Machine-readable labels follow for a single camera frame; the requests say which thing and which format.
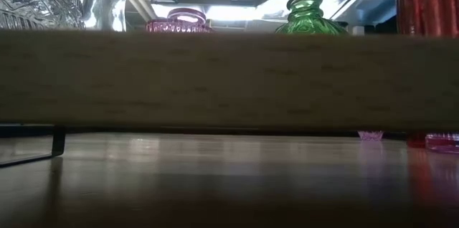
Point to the pink wide-mouth ribbed vase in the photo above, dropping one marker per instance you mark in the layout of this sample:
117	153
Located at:
179	27

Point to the green faceted glass vase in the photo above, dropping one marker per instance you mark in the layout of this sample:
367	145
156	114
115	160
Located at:
308	20

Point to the pink diamond-cut glass vase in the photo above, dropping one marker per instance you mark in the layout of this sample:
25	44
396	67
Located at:
370	136

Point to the clear textured glass vase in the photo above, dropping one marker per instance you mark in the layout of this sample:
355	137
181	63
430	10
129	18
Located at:
39	2

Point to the light wooden shelf board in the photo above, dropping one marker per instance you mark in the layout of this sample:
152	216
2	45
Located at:
229	84

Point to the black metal shelf leg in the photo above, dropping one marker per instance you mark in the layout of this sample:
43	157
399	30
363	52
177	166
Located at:
58	142

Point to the small white box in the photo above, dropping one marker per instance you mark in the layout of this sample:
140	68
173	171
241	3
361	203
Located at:
356	31

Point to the black aluminium table frame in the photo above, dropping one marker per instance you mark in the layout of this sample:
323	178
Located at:
215	130

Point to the silver angled duct hood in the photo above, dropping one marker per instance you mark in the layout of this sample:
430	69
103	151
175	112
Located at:
362	2

